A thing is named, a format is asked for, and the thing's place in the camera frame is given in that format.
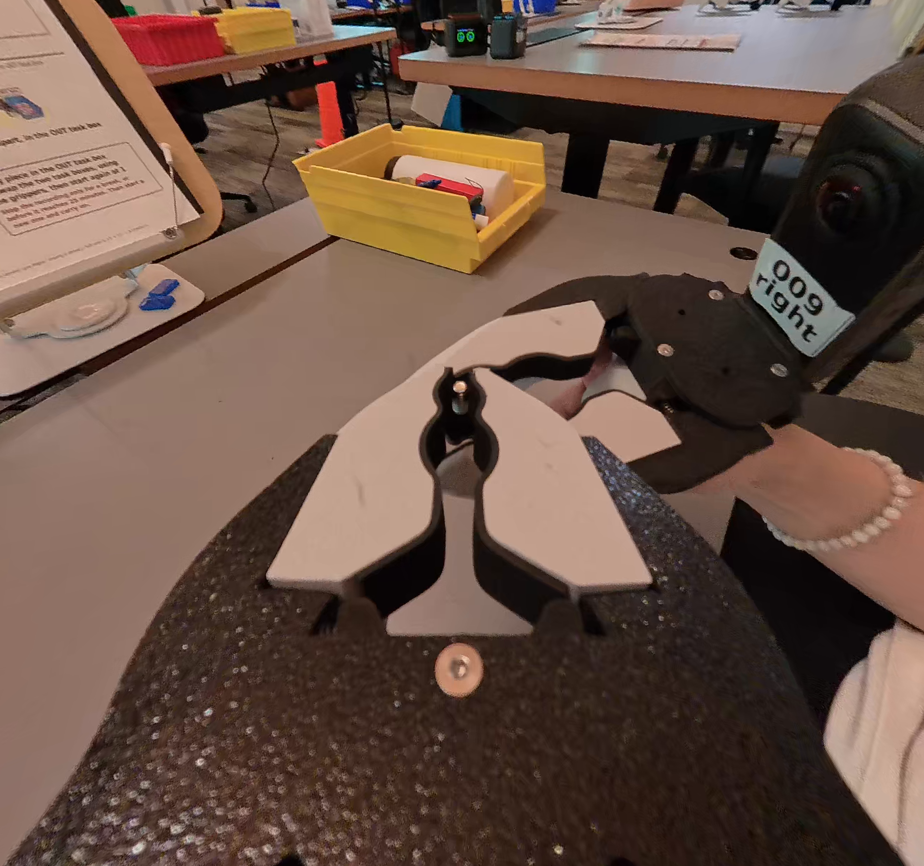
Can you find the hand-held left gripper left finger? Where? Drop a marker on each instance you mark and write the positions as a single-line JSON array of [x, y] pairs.
[[354, 513]]

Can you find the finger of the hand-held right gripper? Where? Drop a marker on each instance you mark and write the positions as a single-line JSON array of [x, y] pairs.
[[628, 426], [534, 339]]

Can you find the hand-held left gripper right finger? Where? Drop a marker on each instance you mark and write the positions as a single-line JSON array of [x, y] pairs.
[[563, 513]]

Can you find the black knob with metal screw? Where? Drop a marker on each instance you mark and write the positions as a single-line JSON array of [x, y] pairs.
[[462, 412]]

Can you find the white cylinder with black cap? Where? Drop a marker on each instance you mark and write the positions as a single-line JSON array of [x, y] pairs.
[[455, 181]]

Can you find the yellow plastic bin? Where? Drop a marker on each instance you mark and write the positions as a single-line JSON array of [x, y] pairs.
[[257, 29], [390, 217]]

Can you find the person's right hand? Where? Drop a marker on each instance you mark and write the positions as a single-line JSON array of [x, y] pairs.
[[571, 383]]

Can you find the grey desk with wooden edge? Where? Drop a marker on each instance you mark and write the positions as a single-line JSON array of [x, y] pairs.
[[722, 65]]

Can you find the paper sheet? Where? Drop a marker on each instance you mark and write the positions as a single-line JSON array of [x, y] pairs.
[[657, 41]]

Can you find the blue clip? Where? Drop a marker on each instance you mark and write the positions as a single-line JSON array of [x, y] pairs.
[[159, 293]]

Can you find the orange traffic cone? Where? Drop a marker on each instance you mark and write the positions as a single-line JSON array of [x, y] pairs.
[[331, 116]]

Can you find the small black box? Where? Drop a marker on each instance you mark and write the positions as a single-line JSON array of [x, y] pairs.
[[506, 36]]

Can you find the black clock with green display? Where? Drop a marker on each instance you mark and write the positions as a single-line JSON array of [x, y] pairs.
[[465, 36]]

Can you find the white stand base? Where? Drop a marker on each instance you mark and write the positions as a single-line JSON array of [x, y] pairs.
[[72, 339]]

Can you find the instruction sheet board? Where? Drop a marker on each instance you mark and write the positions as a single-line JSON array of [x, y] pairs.
[[72, 145]]

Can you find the red plastic bin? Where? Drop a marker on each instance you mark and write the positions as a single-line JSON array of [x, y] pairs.
[[171, 41]]

